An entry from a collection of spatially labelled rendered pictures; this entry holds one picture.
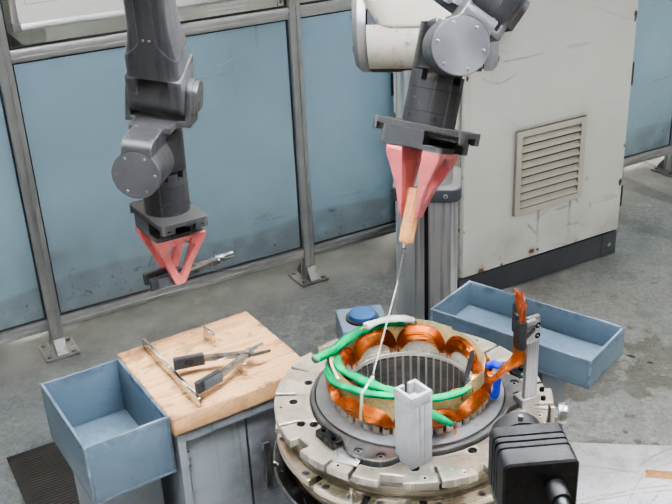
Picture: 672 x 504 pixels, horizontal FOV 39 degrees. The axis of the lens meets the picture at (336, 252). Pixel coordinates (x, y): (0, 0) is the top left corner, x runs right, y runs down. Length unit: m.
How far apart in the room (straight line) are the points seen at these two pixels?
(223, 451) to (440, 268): 0.51
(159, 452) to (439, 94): 0.55
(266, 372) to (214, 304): 2.44
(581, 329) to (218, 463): 0.54
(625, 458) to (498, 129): 1.99
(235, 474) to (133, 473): 0.15
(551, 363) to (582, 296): 2.39
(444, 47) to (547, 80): 2.58
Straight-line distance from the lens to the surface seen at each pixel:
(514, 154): 3.49
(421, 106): 1.00
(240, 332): 1.35
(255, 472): 1.31
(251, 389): 1.23
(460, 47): 0.94
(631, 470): 1.58
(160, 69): 1.12
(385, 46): 1.41
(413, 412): 0.99
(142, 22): 1.09
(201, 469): 1.26
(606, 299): 3.70
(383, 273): 3.83
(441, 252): 1.55
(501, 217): 3.55
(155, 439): 1.21
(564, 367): 1.31
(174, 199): 1.19
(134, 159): 1.10
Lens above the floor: 1.74
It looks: 26 degrees down
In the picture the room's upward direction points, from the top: 3 degrees counter-clockwise
